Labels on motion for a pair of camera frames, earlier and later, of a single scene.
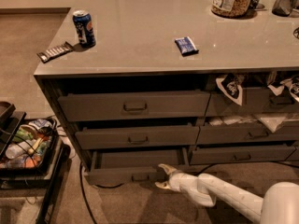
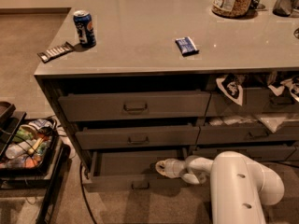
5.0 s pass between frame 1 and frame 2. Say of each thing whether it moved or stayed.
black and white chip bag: stayed
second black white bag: stayed
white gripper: moved
